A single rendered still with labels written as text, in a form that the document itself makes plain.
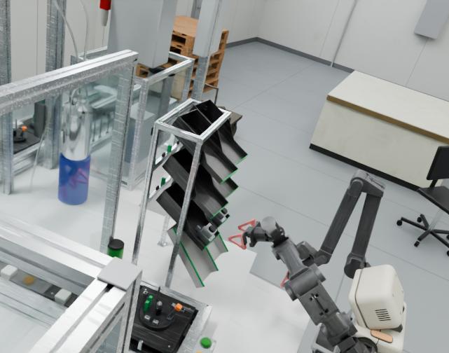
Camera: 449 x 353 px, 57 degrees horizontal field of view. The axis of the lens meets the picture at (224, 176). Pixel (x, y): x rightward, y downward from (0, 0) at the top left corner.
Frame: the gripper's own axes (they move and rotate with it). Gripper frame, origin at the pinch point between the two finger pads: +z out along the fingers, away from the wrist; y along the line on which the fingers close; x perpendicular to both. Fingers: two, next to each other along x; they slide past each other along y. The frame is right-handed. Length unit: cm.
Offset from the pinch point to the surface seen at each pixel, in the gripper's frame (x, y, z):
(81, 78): -69, 69, -10
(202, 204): -15.0, 6.0, 8.6
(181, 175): -26.8, 5.8, 15.1
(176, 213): -10.7, 5.4, 21.9
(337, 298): 139, -159, 4
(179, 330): 28.6, 26.6, 17.0
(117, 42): -83, -64, 86
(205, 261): 18.7, -7.5, 21.5
